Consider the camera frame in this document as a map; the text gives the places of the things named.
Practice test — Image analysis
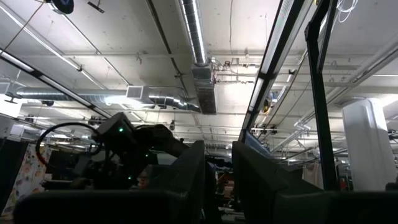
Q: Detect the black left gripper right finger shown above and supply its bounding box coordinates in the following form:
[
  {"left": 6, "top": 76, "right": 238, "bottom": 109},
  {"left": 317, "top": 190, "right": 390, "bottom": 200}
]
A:
[{"left": 231, "top": 140, "right": 398, "bottom": 224}]

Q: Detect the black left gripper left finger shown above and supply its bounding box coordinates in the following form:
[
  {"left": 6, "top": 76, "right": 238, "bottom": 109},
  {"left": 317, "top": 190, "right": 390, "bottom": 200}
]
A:
[{"left": 14, "top": 139, "right": 206, "bottom": 224}]

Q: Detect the floral cloth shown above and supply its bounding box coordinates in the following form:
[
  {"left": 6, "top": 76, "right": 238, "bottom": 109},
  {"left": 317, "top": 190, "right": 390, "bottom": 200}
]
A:
[{"left": 0, "top": 142, "right": 53, "bottom": 218}]

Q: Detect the white column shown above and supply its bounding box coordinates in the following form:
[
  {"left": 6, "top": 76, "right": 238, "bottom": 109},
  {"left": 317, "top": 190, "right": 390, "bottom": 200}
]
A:
[{"left": 341, "top": 98, "right": 398, "bottom": 192}]

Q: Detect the black partition panel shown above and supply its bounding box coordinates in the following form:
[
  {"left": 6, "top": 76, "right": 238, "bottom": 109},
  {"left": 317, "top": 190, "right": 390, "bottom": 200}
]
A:
[{"left": 0, "top": 138, "right": 29, "bottom": 212}]

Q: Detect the black round ceiling fixture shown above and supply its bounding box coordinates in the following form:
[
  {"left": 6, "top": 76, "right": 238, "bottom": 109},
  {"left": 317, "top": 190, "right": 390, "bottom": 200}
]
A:
[{"left": 45, "top": 0, "right": 75, "bottom": 15}]

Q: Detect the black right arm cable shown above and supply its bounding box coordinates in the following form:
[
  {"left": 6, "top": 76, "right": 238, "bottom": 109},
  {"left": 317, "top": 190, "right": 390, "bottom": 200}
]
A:
[{"left": 35, "top": 122, "right": 103, "bottom": 166}]

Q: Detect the silver horizontal air duct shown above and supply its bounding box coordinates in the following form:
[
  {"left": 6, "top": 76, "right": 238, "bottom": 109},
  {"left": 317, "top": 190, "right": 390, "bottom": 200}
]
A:
[{"left": 15, "top": 85, "right": 201, "bottom": 113}]

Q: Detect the black frame post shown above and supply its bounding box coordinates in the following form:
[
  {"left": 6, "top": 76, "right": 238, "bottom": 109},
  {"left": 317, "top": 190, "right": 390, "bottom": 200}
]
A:
[{"left": 304, "top": 0, "right": 340, "bottom": 191}]

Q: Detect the silver rectangular air duct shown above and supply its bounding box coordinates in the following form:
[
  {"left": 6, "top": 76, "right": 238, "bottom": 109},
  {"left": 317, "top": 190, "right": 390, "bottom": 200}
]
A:
[{"left": 190, "top": 63, "right": 218, "bottom": 115}]

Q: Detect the silver spiral air duct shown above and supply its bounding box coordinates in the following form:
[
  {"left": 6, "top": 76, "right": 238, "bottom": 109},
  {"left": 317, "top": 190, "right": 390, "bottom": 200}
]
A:
[{"left": 177, "top": 0, "right": 210, "bottom": 67}]

